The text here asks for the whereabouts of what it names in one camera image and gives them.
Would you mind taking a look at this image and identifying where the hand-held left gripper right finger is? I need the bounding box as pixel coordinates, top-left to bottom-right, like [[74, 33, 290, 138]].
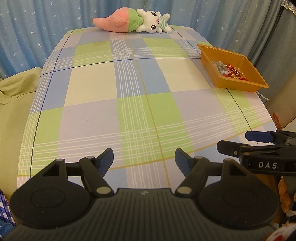
[[174, 149, 253, 198]]

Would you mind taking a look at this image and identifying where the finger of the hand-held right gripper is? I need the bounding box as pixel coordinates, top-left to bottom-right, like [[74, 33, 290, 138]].
[[246, 130, 296, 143], [217, 140, 252, 160]]

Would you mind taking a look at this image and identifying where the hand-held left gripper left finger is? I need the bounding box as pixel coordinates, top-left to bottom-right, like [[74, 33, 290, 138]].
[[35, 148, 114, 198]]

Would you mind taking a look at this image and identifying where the orange plastic tray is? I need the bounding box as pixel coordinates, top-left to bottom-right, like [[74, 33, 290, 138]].
[[197, 44, 269, 93]]

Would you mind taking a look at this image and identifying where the silver snack packet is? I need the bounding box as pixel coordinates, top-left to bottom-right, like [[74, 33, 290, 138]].
[[213, 61, 226, 73]]

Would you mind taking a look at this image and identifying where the orange toy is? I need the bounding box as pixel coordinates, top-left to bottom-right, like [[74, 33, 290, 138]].
[[277, 177, 296, 214]]

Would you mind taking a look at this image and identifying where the plaid tablecloth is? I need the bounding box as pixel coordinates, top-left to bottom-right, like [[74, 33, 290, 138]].
[[17, 25, 278, 189]]

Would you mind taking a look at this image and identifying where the grey curtain with lace trim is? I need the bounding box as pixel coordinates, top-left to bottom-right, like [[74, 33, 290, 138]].
[[254, 0, 296, 100]]

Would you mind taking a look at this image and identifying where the yellow-green cloth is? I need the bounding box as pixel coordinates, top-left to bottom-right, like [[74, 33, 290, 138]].
[[0, 67, 42, 193]]

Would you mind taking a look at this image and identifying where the blue checkered cloth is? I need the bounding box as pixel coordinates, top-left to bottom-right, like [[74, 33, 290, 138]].
[[0, 189, 17, 226]]

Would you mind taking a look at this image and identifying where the rabbit carrot plush toy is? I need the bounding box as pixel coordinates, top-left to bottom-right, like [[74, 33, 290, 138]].
[[92, 8, 172, 34]]

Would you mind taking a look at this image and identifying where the blue star curtain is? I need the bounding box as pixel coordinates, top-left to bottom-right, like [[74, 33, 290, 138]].
[[0, 0, 284, 79]]

